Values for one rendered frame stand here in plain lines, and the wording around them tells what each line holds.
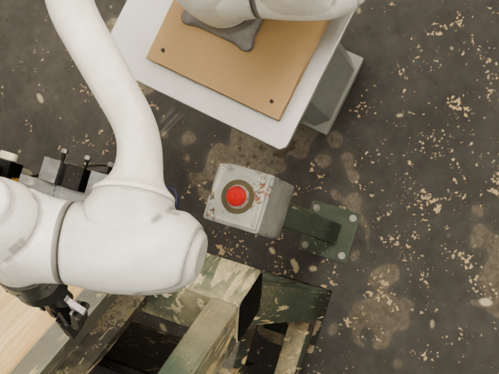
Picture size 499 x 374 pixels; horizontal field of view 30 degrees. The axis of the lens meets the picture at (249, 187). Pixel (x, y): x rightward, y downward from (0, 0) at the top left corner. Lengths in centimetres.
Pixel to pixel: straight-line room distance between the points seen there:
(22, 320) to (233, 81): 67
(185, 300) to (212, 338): 16
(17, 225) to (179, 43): 108
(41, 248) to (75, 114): 195
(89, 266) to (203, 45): 106
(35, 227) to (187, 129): 180
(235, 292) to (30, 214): 83
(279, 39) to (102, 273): 105
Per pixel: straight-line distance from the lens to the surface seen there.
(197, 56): 208
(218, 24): 196
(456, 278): 267
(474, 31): 277
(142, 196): 109
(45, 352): 177
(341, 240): 270
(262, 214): 181
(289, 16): 186
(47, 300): 128
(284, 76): 201
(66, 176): 216
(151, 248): 107
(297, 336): 255
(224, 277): 189
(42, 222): 111
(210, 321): 179
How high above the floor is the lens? 266
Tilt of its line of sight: 72 degrees down
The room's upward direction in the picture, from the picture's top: 67 degrees counter-clockwise
